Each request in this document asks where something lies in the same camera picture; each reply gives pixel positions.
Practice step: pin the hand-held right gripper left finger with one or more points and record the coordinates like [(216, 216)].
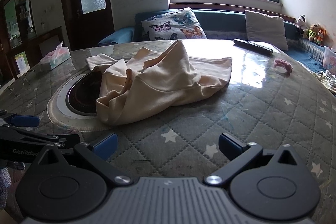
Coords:
[(106, 146)]

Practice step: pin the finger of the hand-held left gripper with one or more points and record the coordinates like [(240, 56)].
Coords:
[(25, 121), (39, 138)]

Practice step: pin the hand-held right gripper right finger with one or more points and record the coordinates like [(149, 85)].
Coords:
[(231, 146)]

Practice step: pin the cream garment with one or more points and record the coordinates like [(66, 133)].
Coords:
[(162, 82)]

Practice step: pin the person's left forearm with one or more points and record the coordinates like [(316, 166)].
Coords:
[(4, 182)]

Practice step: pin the round black induction cooktop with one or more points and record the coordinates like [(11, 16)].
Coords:
[(81, 98)]

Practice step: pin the tissue box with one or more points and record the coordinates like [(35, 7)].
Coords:
[(56, 58)]

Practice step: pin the pink scrunchie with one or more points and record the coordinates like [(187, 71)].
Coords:
[(281, 62)]

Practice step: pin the black remote control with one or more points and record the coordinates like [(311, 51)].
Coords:
[(252, 46)]

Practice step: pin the dark wooden door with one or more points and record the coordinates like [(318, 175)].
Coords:
[(73, 24)]

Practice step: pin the crumpled clear plastic wrap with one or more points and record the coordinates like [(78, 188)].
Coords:
[(325, 79)]

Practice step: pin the dark wooden display cabinet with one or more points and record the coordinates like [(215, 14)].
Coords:
[(23, 3)]

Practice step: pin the plain white pillow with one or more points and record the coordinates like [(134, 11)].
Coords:
[(265, 27)]

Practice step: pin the blue sofa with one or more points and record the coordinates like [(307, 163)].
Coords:
[(223, 22)]

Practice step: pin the clear plastic storage box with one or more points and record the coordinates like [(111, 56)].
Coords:
[(329, 58)]

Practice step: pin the butterfly print pillow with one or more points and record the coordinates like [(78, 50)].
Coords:
[(170, 24)]

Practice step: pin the brown plush bear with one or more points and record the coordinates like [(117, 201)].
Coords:
[(312, 32)]

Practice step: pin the orange plush tiger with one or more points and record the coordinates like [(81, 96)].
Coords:
[(321, 36)]

